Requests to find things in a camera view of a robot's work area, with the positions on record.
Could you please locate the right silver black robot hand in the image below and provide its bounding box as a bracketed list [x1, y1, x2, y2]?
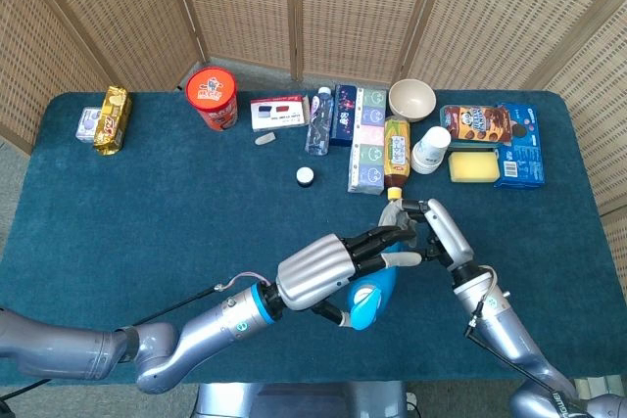
[379, 198, 475, 272]

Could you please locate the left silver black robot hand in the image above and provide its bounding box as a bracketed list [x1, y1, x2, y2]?
[276, 225, 422, 329]

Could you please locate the blue pump detergent bottle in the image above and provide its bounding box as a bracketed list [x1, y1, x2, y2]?
[342, 231, 417, 332]

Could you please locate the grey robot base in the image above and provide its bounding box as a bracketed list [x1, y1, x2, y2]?
[193, 381, 410, 418]

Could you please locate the tea bottle yellow cap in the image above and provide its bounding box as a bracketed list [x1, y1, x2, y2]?
[382, 116, 412, 203]

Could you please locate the clear bottle dark label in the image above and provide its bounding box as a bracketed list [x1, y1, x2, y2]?
[304, 85, 336, 157]

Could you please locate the yellow sponge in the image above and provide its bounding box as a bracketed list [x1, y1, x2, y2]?
[448, 150, 502, 184]

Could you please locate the stack of paper cups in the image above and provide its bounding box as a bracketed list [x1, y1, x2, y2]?
[410, 125, 453, 176]

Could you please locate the clear container teal lid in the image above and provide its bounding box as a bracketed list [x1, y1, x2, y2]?
[448, 139, 502, 153]

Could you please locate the blue Oreo cookie package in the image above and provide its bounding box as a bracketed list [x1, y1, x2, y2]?
[493, 102, 546, 189]

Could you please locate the brown chocolate cookie pack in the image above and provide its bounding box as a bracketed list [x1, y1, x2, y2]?
[439, 104, 513, 143]

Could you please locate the pastel tissue pack bundle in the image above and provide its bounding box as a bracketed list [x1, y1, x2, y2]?
[347, 86, 388, 196]

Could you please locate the beige bowl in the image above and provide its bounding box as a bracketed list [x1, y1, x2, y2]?
[388, 77, 438, 124]

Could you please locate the dark blue carton box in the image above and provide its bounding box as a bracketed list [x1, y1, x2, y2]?
[328, 83, 359, 148]

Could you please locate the white box red blue print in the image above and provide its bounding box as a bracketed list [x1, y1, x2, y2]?
[250, 94, 311, 133]

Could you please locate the blue felt table cover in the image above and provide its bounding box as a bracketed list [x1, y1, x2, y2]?
[0, 89, 618, 387]

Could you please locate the red instant noodle cup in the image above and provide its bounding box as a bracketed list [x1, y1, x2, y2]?
[185, 67, 240, 132]

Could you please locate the wicker folding screen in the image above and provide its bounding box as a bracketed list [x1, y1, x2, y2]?
[0, 0, 627, 243]

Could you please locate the gold biscuit packet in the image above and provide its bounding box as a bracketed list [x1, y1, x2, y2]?
[92, 85, 133, 157]

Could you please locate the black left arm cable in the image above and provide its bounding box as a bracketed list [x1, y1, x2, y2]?
[131, 271, 269, 329]

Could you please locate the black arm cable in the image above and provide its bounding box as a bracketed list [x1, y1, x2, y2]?
[131, 271, 269, 329]
[463, 264, 582, 407]

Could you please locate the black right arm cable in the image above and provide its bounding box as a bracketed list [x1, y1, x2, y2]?
[463, 264, 582, 407]

